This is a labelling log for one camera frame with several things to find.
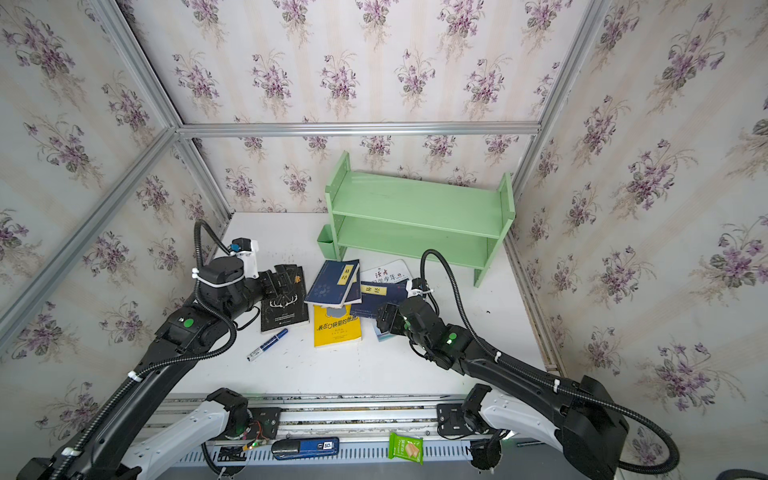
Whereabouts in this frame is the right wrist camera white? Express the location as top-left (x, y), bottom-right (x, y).
top-left (406, 278), bottom-right (433, 298)

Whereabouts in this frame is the blue white marker pen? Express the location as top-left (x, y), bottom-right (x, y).
top-left (246, 328), bottom-right (288, 362)

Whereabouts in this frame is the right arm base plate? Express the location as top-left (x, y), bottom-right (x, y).
top-left (436, 403), bottom-right (477, 440)

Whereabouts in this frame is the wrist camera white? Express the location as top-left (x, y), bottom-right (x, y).
top-left (406, 278), bottom-right (433, 298)
top-left (230, 237), bottom-right (259, 279)

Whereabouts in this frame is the white blue magazine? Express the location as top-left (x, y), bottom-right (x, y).
top-left (360, 259), bottom-right (411, 341)

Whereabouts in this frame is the green two-tier shelf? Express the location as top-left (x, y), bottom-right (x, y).
top-left (317, 151), bottom-right (516, 288)

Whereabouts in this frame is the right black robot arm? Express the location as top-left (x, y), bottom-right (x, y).
top-left (377, 249), bottom-right (680, 479)

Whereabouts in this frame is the black book with antlers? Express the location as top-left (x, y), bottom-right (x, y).
top-left (260, 264), bottom-right (310, 333)

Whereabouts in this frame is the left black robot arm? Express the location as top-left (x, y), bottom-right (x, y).
top-left (17, 219), bottom-right (299, 479)

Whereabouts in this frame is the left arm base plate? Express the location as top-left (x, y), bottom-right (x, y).
top-left (236, 407), bottom-right (282, 445)

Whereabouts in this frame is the blue black device on rail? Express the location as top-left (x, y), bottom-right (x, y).
top-left (271, 437), bottom-right (340, 461)

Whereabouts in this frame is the yellow cartoon book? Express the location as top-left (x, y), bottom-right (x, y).
top-left (313, 305), bottom-right (362, 348)

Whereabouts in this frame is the green snack packet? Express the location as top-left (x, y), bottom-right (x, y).
top-left (387, 432), bottom-right (424, 465)

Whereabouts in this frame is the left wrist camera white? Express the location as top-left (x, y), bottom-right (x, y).
top-left (230, 237), bottom-right (259, 279)

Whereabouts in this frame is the navy book yellow label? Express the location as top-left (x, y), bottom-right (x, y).
top-left (350, 280), bottom-right (409, 319)

